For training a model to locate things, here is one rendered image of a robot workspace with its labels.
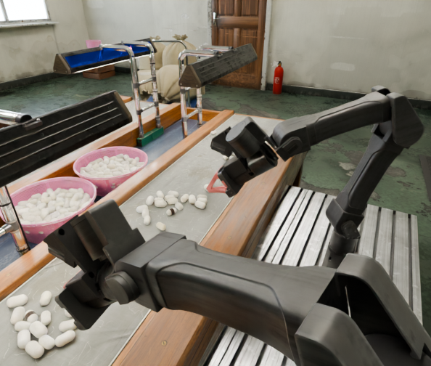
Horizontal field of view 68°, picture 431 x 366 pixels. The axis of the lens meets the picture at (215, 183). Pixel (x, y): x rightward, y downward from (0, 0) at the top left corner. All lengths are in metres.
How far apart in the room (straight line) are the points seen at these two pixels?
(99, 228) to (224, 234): 0.47
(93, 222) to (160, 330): 0.30
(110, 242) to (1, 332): 0.41
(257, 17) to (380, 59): 1.84
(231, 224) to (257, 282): 0.61
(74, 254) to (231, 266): 0.25
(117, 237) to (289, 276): 0.23
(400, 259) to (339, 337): 0.83
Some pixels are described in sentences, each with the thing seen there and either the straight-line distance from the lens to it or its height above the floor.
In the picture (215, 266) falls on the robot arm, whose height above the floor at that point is 1.08.
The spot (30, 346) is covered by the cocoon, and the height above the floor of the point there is 0.76.
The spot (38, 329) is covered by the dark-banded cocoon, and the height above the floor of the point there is 0.76.
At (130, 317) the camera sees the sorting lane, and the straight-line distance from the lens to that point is 0.71.
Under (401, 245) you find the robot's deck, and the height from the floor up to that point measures 0.67.
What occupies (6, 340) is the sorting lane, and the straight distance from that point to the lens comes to 0.77.
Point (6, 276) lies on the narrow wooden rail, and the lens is 0.86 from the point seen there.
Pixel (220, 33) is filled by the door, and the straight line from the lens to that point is 5.64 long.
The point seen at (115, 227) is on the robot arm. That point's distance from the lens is 0.42.
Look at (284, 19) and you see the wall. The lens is 5.30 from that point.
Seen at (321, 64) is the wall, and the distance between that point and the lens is 5.23.
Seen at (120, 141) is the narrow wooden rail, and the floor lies 0.74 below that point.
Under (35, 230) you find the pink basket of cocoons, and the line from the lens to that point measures 1.01.
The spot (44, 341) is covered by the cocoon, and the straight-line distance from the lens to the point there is 0.71.
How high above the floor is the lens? 1.29
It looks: 30 degrees down
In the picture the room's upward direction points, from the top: straight up
